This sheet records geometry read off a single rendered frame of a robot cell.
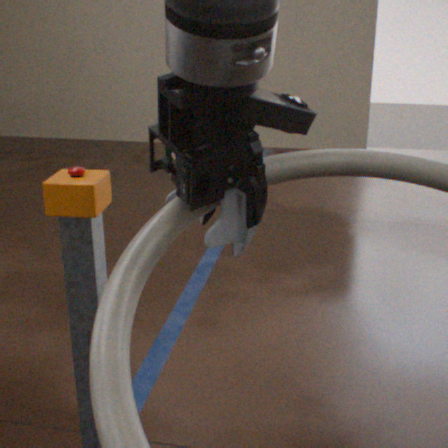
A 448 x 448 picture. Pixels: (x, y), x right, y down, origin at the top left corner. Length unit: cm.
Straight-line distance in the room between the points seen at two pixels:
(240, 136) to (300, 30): 565
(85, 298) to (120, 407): 105
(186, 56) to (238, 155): 11
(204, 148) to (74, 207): 85
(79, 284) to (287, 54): 498
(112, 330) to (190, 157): 16
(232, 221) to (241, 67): 17
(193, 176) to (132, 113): 614
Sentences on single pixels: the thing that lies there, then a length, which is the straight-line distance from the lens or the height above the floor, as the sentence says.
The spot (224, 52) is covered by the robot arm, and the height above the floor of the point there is 142.
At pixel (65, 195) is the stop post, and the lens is 136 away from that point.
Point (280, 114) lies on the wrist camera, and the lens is 56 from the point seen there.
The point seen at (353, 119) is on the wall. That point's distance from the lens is 626.
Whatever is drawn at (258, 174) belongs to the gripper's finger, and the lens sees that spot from 56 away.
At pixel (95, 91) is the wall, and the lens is 676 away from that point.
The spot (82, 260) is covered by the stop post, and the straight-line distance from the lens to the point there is 142.
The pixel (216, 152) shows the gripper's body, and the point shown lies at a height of 133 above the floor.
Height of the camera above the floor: 145
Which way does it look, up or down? 20 degrees down
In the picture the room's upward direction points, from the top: straight up
